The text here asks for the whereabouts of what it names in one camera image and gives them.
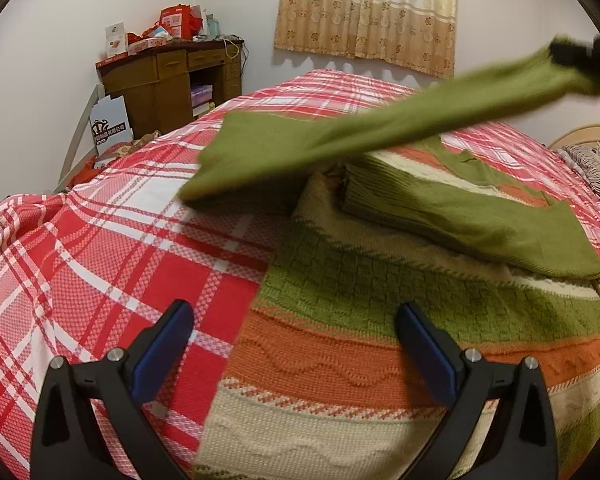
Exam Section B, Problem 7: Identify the stack of purple boxes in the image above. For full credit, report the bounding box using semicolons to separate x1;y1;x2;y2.
190;84;216;120

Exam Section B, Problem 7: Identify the white cardboard with black print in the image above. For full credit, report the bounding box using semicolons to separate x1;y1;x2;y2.
89;94;133;156

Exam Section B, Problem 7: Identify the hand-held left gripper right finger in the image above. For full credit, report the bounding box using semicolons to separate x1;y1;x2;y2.
395;301;561;480

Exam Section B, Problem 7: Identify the white cable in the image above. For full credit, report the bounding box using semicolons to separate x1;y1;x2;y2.
222;35;248;76

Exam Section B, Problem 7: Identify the brown wooden desk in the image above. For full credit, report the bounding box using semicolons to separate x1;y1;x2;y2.
96;40;244;141

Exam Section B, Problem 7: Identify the orange flat box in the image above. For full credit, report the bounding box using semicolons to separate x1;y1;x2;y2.
127;37;168;56

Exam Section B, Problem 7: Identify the beige floral curtain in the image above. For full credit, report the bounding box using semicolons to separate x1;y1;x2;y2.
273;0;458;79

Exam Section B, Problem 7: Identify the green orange cream knit sweater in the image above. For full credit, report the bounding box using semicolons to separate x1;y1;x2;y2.
179;35;600;480

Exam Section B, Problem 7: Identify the cream wooden headboard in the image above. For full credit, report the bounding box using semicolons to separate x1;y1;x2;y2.
550;124;600;181

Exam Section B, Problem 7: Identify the white upright picture box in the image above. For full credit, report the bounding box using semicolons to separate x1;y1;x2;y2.
104;21;128;58

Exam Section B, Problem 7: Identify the red white plaid bed sheet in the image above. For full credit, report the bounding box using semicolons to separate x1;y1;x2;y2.
0;67;600;480

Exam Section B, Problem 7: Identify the striped pillow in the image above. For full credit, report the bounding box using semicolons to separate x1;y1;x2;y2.
562;144;600;211

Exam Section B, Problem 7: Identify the grey metal frame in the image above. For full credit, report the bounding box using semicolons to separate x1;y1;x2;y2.
52;84;106;195

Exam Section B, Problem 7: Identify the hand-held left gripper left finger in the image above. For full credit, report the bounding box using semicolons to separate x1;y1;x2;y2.
30;299;196;480

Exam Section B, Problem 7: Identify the red gift box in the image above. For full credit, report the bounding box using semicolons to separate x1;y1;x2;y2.
160;5;203;41

